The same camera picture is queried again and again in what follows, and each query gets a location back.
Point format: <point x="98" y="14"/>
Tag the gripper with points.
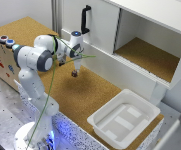
<point x="76" y="63"/>

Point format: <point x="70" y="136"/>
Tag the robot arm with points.
<point x="31" y="83"/>

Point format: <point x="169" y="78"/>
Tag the purple block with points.
<point x="75" y="74"/>

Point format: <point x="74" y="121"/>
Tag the white sliding door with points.
<point x="101" y="23"/>

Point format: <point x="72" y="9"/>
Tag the wooden drawer box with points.
<point x="21" y="29"/>

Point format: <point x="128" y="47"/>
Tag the blue button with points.
<point x="10" y="42"/>

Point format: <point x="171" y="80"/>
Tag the white plastic box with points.
<point x="123" y="120"/>

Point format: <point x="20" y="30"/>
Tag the red button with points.
<point x="3" y="38"/>

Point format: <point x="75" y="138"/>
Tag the white cabinet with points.
<point x="150" y="15"/>

